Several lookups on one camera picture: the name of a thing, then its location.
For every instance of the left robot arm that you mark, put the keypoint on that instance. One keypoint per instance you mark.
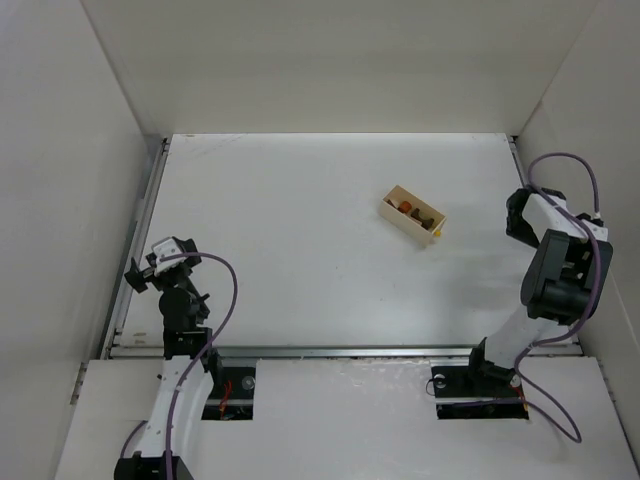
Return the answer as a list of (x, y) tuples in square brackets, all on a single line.
[(163, 446)]

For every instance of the aluminium front rail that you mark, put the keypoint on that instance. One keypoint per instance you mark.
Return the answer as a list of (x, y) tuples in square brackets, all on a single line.
[(289, 352)]

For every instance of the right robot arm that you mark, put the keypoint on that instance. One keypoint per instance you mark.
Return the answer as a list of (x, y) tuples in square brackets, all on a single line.
[(561, 285)]

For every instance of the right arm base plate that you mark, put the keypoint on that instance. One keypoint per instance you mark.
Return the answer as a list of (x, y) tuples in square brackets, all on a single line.
[(459, 397)]

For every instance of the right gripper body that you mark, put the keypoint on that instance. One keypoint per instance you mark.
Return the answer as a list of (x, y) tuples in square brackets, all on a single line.
[(518, 215)]

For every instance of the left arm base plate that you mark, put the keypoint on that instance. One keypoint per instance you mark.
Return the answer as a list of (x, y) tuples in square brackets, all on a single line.
[(232, 399)]

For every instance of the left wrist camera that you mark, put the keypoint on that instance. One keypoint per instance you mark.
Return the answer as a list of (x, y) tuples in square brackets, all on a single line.
[(165, 255)]

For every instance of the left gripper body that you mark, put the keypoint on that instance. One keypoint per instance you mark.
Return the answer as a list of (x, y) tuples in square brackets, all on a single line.
[(145, 273)]

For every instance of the dark brown arch block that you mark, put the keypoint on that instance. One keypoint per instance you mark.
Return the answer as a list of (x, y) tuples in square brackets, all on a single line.
[(424, 221)]

